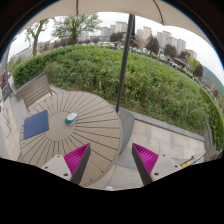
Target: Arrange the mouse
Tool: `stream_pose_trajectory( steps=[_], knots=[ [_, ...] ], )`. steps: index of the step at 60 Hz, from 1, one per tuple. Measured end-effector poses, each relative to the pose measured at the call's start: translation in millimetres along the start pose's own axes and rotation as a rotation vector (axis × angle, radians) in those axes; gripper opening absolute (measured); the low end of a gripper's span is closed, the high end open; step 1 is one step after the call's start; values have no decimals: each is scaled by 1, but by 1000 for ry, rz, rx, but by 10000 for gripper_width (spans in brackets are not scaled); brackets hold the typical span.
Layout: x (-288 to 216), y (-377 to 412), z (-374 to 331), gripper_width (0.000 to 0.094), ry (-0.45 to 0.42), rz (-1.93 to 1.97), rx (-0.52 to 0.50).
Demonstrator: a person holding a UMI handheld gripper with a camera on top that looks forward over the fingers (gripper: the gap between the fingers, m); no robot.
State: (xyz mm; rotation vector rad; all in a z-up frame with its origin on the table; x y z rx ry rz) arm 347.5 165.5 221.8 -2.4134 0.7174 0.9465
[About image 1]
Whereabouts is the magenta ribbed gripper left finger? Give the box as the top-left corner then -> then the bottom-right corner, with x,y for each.
41,143 -> 92,186

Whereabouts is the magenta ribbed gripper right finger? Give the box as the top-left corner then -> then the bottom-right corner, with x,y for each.
131,142 -> 184,186

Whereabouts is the white and teal computer mouse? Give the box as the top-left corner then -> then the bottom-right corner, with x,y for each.
65,112 -> 78,125

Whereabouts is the dark blue mouse pad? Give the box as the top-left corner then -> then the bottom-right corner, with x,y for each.
24,110 -> 49,139

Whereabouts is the round wooden slatted table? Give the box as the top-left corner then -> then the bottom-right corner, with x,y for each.
20,91 -> 122,187

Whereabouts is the grey umbrella base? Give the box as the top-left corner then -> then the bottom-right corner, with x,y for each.
119,109 -> 134,153

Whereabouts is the green hedge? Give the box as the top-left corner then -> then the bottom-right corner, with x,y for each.
12,46 -> 224,149

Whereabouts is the wooden slatted chair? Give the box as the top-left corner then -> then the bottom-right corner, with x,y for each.
21,73 -> 55,111

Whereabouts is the dark umbrella pole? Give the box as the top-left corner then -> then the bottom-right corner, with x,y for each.
116,14 -> 135,112

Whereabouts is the beige umbrella canopy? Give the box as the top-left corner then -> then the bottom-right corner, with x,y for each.
21,0 -> 212,45

